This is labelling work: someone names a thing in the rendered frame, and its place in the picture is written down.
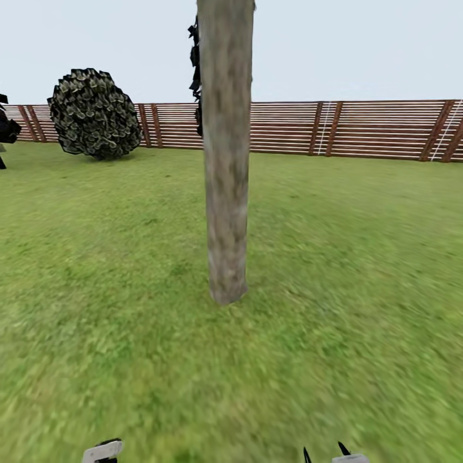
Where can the bush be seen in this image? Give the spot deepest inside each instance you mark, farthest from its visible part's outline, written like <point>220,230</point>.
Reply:
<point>93,116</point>

